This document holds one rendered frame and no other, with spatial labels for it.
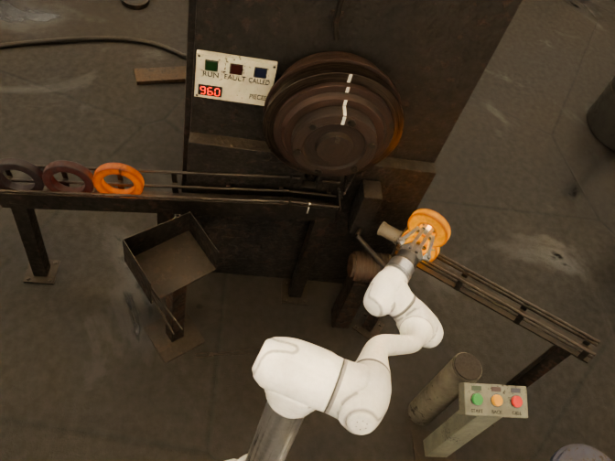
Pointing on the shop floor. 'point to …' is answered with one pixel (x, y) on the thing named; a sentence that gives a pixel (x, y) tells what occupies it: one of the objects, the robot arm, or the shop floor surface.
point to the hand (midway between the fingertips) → (430, 225)
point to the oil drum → (604, 116)
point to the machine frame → (433, 25)
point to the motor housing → (355, 286)
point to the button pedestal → (467, 422)
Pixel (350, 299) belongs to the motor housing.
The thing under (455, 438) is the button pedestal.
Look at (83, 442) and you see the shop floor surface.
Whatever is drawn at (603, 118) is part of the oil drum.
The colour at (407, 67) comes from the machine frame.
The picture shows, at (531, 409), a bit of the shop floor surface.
